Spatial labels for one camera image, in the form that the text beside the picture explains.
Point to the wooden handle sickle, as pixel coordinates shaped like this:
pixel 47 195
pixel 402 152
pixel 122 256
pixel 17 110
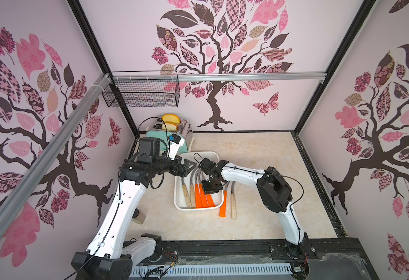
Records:
pixel 186 193
pixel 192 188
pixel 233 202

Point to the yellow bread slice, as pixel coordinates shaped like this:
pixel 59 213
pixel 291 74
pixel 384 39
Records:
pixel 169 126
pixel 171 118

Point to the aluminium rail back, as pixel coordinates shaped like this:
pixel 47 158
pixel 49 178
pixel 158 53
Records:
pixel 219 77

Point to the white plastic storage tray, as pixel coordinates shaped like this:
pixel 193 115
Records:
pixel 180 200

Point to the mint green toaster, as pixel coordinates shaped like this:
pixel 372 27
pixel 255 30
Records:
pixel 184 130

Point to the black base frame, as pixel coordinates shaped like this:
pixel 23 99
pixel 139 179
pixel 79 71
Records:
pixel 324 259

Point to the yellow bread slice front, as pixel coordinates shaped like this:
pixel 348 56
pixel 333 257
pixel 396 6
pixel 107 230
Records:
pixel 169 126

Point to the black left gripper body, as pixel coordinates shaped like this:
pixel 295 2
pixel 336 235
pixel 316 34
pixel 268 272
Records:
pixel 164 164

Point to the black wire basket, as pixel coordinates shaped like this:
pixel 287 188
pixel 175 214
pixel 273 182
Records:
pixel 143 89

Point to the aluminium rail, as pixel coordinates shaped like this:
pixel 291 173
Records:
pixel 21 193
pixel 219 77

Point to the aluminium rail left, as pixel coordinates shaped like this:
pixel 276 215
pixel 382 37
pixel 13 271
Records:
pixel 21 193

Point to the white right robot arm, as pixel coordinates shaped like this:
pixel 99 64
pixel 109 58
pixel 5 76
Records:
pixel 274 191

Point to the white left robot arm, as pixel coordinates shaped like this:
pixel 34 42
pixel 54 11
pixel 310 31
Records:
pixel 106 257

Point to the white vented cable duct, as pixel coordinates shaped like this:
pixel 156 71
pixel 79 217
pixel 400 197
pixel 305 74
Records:
pixel 210 270

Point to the orange handle sickle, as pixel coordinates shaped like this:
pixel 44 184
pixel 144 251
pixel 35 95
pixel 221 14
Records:
pixel 197 192
pixel 222 213
pixel 201 191
pixel 209 200

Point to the small glass spice jar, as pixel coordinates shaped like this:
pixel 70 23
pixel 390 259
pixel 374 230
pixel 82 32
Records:
pixel 138 217

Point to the yellow bread slice back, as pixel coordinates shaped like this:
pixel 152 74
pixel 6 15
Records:
pixel 171 118

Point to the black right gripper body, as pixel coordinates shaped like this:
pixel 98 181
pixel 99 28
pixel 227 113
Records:
pixel 209 178

